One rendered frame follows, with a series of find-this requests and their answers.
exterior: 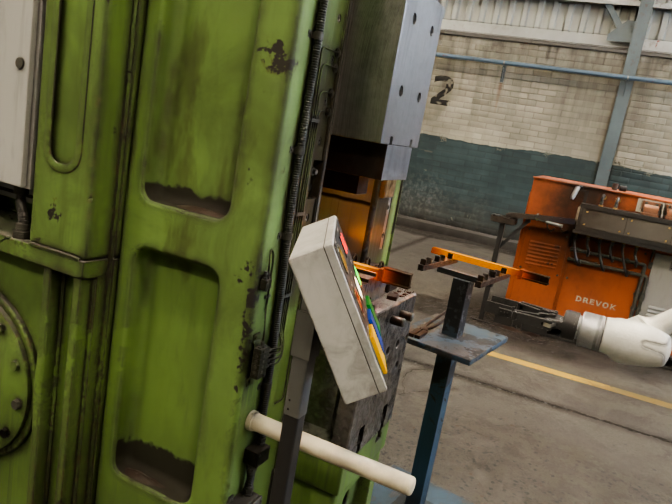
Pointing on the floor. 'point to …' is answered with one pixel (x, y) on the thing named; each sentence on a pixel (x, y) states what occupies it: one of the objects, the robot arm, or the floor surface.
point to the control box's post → (292, 427)
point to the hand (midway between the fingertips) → (499, 305)
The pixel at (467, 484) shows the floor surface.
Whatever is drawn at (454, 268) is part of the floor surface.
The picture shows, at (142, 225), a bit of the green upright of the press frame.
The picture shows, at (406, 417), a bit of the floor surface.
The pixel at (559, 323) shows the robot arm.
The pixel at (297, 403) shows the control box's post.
